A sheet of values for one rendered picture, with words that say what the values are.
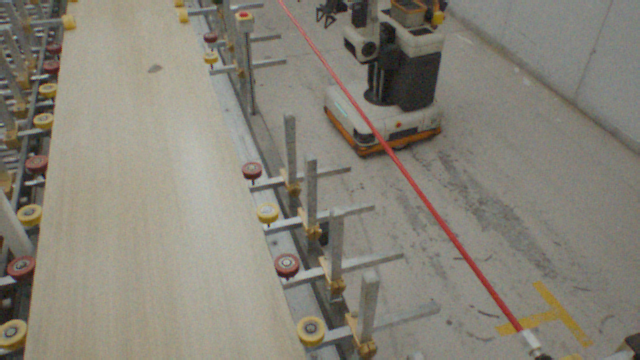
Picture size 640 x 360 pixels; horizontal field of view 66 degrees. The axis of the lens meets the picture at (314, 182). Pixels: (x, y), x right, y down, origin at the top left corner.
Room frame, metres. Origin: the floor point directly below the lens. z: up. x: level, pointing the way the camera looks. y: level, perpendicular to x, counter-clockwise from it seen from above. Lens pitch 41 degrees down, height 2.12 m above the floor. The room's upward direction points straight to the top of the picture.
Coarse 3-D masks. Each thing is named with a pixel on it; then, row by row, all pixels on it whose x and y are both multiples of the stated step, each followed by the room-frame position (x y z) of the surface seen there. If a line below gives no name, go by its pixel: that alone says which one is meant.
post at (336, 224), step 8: (336, 208) 1.03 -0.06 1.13; (336, 216) 1.01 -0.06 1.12; (344, 216) 1.02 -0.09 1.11; (336, 224) 1.01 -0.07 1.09; (336, 232) 1.01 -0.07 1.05; (336, 240) 1.01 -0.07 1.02; (336, 248) 1.01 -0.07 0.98; (336, 256) 1.01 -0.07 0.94; (328, 264) 1.03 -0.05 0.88; (336, 264) 1.01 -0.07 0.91; (328, 272) 1.03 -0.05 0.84; (336, 272) 1.01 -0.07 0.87; (336, 296) 1.01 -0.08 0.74
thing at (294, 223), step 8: (344, 208) 1.35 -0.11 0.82; (352, 208) 1.35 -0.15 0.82; (360, 208) 1.35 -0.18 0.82; (368, 208) 1.36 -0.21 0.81; (320, 216) 1.31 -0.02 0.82; (328, 216) 1.31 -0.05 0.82; (272, 224) 1.27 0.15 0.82; (280, 224) 1.27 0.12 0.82; (288, 224) 1.27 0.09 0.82; (296, 224) 1.27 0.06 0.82; (264, 232) 1.24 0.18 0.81; (272, 232) 1.24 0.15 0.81; (280, 232) 1.25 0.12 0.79
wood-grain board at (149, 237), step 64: (128, 0) 3.23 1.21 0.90; (64, 64) 2.35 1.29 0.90; (128, 64) 2.35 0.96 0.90; (192, 64) 2.35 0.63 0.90; (64, 128) 1.77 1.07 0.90; (128, 128) 1.77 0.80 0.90; (192, 128) 1.77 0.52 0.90; (64, 192) 1.35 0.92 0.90; (128, 192) 1.35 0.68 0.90; (192, 192) 1.35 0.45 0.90; (64, 256) 1.05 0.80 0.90; (128, 256) 1.05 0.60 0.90; (192, 256) 1.05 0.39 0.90; (256, 256) 1.05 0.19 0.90; (64, 320) 0.81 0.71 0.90; (128, 320) 0.81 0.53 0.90; (192, 320) 0.81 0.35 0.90; (256, 320) 0.81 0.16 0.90
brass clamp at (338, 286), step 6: (318, 258) 1.10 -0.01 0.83; (318, 264) 1.10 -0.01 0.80; (324, 264) 1.07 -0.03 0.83; (324, 270) 1.05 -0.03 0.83; (324, 276) 1.04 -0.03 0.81; (342, 276) 1.02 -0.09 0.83; (330, 282) 1.00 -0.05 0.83; (336, 282) 1.00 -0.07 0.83; (342, 282) 1.00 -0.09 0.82; (330, 288) 0.99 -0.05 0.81; (336, 288) 0.98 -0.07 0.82; (342, 288) 0.99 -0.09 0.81; (336, 294) 0.98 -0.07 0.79
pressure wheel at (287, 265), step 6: (276, 258) 1.03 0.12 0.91; (282, 258) 1.04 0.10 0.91; (288, 258) 1.04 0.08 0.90; (294, 258) 1.03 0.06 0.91; (276, 264) 1.01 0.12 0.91; (282, 264) 1.01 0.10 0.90; (288, 264) 1.01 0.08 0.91; (294, 264) 1.01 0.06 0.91; (276, 270) 0.99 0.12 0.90; (282, 270) 0.98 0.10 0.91; (288, 270) 0.98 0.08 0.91; (294, 270) 0.99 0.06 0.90; (282, 276) 0.98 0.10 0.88; (288, 276) 0.98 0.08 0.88; (294, 276) 0.99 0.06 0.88
